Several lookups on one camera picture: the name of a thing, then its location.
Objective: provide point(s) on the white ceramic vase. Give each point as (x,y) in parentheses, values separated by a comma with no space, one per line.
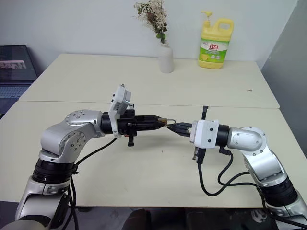
(166,60)

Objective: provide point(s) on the yellow dish soap bottle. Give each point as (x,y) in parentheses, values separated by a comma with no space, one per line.
(213,48)

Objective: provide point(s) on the brass padlock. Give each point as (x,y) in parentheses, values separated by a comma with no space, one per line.
(163,121)

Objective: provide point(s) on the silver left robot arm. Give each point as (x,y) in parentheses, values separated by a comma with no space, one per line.
(72,134)

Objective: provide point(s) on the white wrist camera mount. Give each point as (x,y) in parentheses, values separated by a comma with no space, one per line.
(204,134)
(120,95)

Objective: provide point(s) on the dark open laptop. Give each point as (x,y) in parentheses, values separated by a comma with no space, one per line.
(14,67)

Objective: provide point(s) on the grey partition panel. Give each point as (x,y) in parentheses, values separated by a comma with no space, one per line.
(287,72)

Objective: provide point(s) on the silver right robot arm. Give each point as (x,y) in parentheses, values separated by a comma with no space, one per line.
(254,143)

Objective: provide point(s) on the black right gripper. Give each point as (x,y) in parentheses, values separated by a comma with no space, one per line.
(205,112)

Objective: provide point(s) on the silver robot torso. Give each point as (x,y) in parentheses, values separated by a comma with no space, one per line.
(24,226)

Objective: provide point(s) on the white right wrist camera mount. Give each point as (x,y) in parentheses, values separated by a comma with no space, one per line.
(204,134)

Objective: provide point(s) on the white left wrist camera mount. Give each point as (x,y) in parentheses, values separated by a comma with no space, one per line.
(120,95)

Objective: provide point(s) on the dried flower bouquet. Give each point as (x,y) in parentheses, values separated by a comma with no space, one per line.
(153,16)

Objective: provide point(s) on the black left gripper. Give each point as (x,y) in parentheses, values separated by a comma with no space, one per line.
(126,124)

